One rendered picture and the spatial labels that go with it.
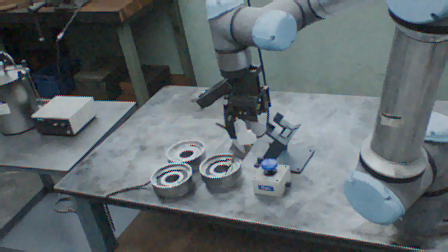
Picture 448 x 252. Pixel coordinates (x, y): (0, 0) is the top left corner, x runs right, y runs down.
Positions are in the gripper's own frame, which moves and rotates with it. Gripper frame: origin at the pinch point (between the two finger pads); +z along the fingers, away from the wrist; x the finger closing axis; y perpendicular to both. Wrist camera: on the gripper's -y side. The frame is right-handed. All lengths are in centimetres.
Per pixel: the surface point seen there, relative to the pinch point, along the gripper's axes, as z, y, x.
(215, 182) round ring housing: 10.5, -8.1, -2.7
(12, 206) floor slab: 92, -177, 47
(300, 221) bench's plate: 13.2, 15.8, -7.7
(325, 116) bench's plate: 12.9, 5.6, 36.4
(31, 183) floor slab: 92, -183, 66
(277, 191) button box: 11.2, 7.8, -1.4
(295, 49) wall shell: 50, -60, 161
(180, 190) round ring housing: 10.8, -15.5, -7.5
